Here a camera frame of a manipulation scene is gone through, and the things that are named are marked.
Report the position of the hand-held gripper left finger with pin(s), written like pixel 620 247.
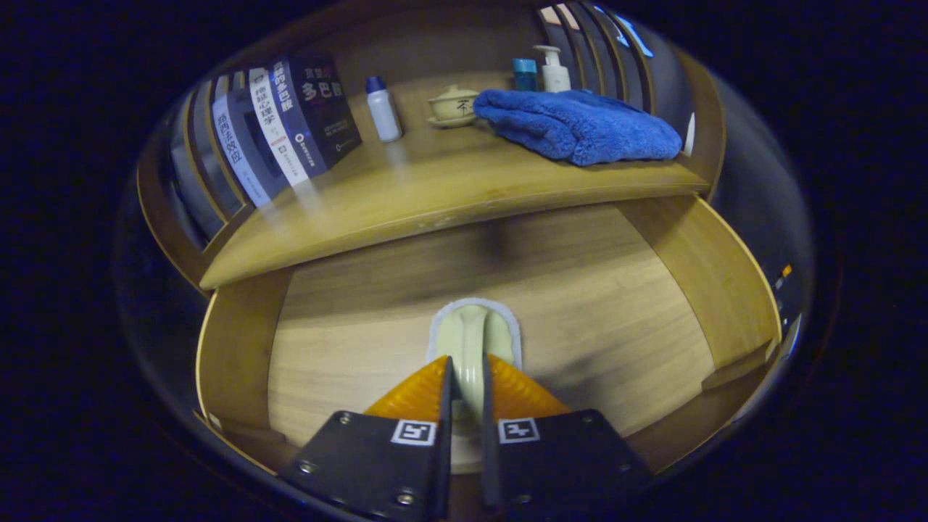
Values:
pixel 444 464

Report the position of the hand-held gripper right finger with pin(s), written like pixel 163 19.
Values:
pixel 489 464

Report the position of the wooden countertop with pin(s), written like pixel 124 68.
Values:
pixel 435 188

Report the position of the folded blue towel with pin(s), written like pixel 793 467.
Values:
pixel 580 127

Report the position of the white bottle with blue cap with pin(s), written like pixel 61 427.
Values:
pixel 384 116

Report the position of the black device with orange tip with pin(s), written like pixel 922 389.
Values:
pixel 786 271

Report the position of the beige lidded teacup with saucer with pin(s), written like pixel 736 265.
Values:
pixel 453 107

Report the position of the white book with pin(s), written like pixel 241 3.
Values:
pixel 279 134

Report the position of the black book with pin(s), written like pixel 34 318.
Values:
pixel 326 109

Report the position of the dark blue book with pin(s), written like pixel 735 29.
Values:
pixel 293 116

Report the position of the black backdrop cloth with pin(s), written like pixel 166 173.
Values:
pixel 754 181

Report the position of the teal bottle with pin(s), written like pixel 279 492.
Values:
pixel 524 75

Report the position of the white pump bottle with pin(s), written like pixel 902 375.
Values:
pixel 555 76

